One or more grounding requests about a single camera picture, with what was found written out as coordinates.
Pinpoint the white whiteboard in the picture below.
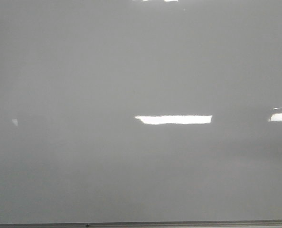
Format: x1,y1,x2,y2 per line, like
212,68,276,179
0,0,282,223

